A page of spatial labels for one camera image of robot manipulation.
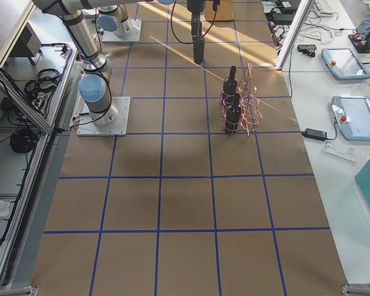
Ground black handheld device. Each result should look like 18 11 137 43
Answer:
297 44 316 58

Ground teach pendant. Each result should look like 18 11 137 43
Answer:
321 48 370 80
331 96 370 141

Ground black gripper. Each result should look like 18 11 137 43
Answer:
186 0 220 41

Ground black corrugated cable right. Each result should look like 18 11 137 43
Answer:
170 0 220 45

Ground black power adapter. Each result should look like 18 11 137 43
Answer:
276 0 294 10

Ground grey metal box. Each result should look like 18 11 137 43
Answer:
9 22 41 65

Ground clear acrylic holder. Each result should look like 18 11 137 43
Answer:
321 141 356 163

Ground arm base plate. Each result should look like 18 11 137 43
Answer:
76 97 131 136
102 19 142 43

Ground black power brick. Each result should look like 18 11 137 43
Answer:
302 128 327 141

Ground teach pendant near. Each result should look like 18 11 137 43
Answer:
331 96 370 141

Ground teach pendant far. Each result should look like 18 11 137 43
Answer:
321 48 370 80

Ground aluminium frame post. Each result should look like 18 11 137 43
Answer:
276 0 314 71

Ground coiled black cables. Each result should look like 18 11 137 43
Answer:
24 68 64 104

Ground copper wire bottle basket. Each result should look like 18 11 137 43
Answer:
220 63 263 134

